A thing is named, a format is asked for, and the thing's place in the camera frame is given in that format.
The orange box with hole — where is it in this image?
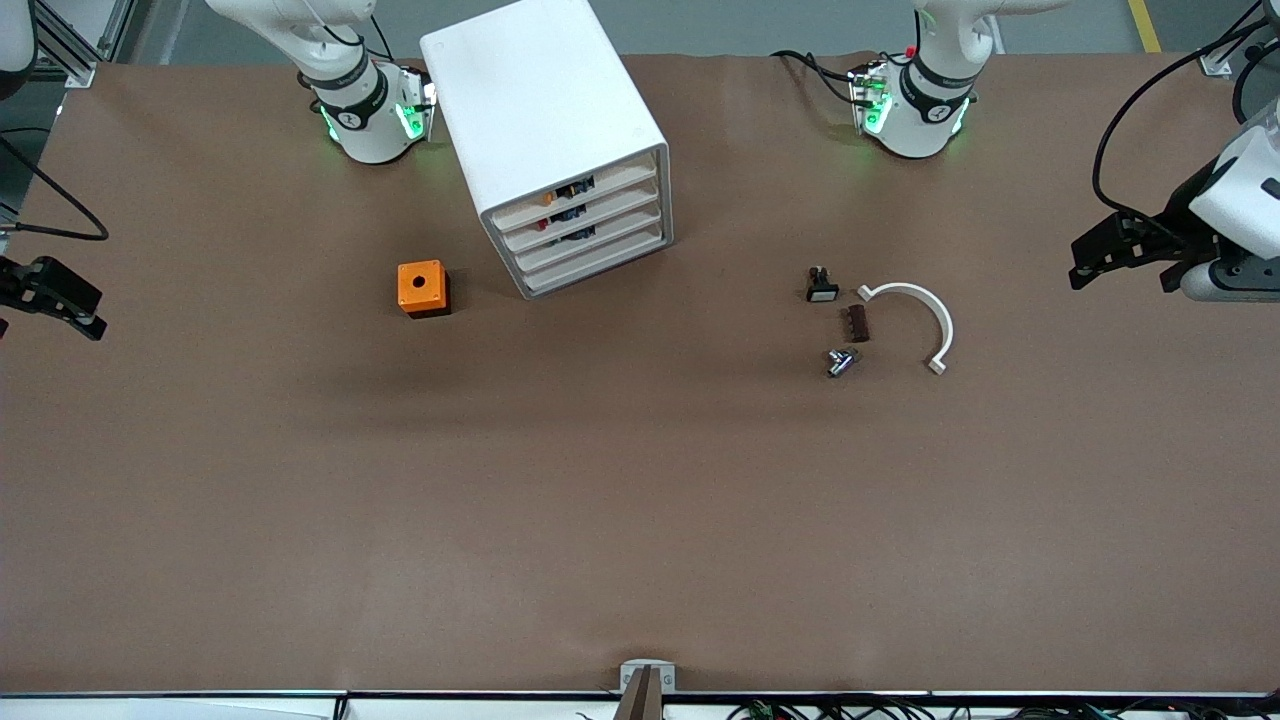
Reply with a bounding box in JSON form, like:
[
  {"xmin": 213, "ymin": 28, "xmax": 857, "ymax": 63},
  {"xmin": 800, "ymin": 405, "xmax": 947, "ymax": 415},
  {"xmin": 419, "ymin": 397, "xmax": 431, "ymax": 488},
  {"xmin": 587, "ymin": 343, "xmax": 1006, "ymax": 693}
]
[{"xmin": 396, "ymin": 259, "xmax": 452, "ymax": 320}]

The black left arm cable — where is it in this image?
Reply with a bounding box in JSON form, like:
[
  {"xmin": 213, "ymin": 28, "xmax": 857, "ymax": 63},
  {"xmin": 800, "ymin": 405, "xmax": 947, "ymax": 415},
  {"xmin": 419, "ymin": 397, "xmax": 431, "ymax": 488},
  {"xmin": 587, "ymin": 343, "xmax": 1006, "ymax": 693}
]
[{"xmin": 1092, "ymin": 15, "xmax": 1280, "ymax": 216}]

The aluminium frame profile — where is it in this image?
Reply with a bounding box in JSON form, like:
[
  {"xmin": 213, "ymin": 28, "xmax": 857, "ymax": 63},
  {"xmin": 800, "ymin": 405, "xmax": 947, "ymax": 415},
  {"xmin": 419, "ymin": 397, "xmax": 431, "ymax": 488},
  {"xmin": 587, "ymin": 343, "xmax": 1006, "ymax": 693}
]
[
  {"xmin": 30, "ymin": 0, "xmax": 136, "ymax": 89},
  {"xmin": 1198, "ymin": 0, "xmax": 1263, "ymax": 79}
]

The white curved bracket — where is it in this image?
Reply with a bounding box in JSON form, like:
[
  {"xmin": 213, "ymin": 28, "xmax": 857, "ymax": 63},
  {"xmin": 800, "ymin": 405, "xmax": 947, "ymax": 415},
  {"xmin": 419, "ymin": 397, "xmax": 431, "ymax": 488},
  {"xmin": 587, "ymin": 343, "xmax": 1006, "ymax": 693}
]
[{"xmin": 857, "ymin": 282, "xmax": 955, "ymax": 377}]

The black base cable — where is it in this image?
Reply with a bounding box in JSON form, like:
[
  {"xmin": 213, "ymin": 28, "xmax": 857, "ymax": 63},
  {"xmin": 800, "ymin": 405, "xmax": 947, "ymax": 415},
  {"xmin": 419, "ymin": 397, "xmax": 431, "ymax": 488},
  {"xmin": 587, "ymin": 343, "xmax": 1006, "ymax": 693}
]
[{"xmin": 770, "ymin": 50, "xmax": 863, "ymax": 106}]

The white table edge rail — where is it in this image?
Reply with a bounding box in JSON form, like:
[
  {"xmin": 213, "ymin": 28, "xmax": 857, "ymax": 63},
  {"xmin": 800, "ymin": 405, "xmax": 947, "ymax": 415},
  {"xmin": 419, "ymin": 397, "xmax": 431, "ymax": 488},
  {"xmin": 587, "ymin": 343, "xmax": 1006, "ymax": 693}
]
[{"xmin": 0, "ymin": 690, "xmax": 1280, "ymax": 720}]

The grey metal table bracket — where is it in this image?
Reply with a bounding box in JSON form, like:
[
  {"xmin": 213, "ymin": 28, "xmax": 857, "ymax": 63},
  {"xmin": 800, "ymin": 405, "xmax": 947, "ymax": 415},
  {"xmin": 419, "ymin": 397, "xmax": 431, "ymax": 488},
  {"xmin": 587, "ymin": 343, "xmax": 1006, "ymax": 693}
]
[{"xmin": 620, "ymin": 660, "xmax": 676, "ymax": 693}]

